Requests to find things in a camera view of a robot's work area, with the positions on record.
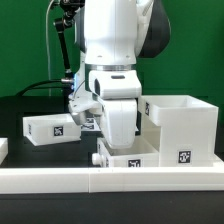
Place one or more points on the white front fence rail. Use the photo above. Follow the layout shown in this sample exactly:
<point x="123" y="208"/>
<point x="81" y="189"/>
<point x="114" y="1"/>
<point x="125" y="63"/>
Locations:
<point x="92" y="180"/>

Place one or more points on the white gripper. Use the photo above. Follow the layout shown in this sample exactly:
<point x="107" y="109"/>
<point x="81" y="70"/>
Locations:
<point x="118" y="122"/>

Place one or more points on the white front drawer box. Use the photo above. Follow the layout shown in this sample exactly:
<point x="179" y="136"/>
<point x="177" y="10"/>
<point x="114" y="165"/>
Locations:
<point x="141" y="154"/>

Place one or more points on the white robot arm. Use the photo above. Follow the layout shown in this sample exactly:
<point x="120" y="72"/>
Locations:
<point x="116" y="33"/>

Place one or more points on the paper marker sheet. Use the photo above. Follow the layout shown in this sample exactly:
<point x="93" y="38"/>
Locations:
<point x="90" y="125"/>

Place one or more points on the white left fence block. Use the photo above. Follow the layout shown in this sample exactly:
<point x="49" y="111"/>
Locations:
<point x="3" y="149"/>

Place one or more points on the white drawer box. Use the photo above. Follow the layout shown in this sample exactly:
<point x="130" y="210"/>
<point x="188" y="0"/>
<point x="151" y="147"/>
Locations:
<point x="51" y="129"/>
<point x="141" y="154"/>

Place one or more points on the white drawer cabinet frame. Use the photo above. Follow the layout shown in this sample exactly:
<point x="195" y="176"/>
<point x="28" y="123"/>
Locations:
<point x="181" y="128"/>

